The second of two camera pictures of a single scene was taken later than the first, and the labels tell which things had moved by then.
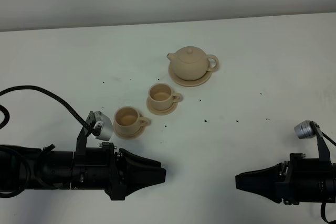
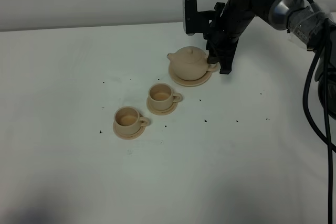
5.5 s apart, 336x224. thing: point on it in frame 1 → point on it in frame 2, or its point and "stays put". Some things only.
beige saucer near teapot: x=161 y=112 stays put
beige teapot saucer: x=186 y=83 stays put
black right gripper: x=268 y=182 → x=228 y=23
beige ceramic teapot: x=191 y=63 stays put
